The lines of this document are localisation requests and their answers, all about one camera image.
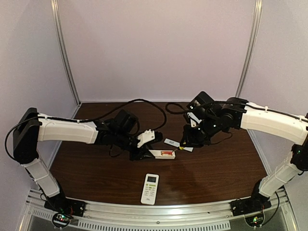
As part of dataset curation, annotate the curved aluminium front rail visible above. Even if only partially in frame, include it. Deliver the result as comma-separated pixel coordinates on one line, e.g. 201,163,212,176
24,201,296,231

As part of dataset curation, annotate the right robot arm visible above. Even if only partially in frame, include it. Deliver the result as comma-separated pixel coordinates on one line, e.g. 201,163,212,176
180,91,308,201

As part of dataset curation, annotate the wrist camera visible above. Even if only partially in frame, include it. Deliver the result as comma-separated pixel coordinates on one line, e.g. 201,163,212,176
137,129,163,148
184,112,201,128

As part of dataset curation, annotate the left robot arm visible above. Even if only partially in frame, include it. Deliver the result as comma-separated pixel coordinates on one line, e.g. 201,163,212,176
13,108,161,199

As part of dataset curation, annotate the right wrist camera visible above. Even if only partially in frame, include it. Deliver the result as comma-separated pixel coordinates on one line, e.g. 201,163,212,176
184,112,201,128

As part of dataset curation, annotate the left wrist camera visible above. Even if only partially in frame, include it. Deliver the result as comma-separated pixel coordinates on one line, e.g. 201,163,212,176
137,129,163,148

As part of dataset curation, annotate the left black braided cable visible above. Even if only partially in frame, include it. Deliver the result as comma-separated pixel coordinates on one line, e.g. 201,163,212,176
6,98,168,159

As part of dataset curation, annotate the white battery cover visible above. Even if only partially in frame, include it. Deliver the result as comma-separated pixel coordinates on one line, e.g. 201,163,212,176
164,138,193,152

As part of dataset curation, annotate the aluminium frame post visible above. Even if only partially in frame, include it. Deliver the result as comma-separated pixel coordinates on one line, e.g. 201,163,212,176
51,0,81,106
235,0,263,97

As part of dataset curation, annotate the white air conditioner remote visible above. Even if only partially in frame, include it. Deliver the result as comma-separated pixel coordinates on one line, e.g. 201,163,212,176
141,173,159,205

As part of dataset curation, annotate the right aluminium frame post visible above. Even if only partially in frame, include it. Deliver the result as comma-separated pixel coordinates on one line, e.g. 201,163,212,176
235,0,263,97

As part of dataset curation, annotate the slim white remote control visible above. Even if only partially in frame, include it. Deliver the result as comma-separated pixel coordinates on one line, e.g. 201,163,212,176
149,150,176,159

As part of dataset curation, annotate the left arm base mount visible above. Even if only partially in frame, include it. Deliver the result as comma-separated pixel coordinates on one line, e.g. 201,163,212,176
44,199,86,229

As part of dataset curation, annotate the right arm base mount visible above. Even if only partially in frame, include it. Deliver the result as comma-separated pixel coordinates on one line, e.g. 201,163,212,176
230,197,271,229

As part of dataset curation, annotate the left aluminium frame post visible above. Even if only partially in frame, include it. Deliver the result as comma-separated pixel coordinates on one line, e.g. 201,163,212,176
51,0,81,106

